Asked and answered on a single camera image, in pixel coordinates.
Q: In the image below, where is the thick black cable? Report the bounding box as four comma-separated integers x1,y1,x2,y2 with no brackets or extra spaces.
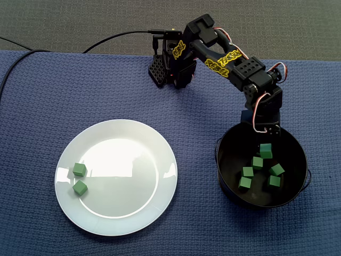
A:
0,49,50,103

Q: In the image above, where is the thin black cable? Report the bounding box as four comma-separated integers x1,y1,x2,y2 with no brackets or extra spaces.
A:
0,36,33,51

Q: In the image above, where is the black round metal container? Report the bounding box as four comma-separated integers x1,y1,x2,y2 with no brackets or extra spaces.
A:
214,121,312,210

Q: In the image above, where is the long black robot cable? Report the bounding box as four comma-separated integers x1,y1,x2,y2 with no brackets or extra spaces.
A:
82,28,174,54

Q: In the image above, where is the white round plate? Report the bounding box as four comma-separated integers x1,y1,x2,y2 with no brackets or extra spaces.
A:
54,119,178,237

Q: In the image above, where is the short black robot cable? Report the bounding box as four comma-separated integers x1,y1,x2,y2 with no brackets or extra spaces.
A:
151,34,164,55

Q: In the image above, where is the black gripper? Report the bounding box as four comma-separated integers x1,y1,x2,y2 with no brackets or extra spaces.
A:
240,86,284,136

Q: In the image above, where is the blue waffle weave cloth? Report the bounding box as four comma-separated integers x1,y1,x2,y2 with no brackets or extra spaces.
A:
0,50,341,256

